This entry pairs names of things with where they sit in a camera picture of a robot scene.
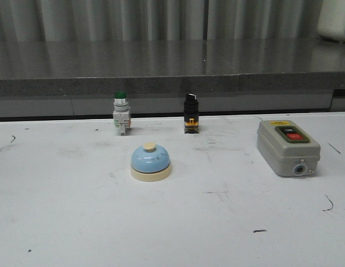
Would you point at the blue desk bell cream base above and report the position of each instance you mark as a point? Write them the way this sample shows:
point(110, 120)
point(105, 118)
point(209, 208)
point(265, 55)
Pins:
point(150, 163)

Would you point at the grey stone counter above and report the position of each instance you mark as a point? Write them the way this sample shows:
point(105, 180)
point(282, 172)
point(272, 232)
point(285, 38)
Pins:
point(79, 79)

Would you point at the white container on counter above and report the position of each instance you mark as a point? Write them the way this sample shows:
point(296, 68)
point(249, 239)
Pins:
point(331, 23)

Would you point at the black selector switch yellow base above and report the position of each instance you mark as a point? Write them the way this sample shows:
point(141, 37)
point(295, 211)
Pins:
point(191, 114)

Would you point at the green pushbutton switch white body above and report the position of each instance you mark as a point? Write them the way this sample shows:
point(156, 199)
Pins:
point(121, 113)

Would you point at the grey on-off switch box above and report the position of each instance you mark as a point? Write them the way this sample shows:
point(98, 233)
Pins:
point(289, 150)

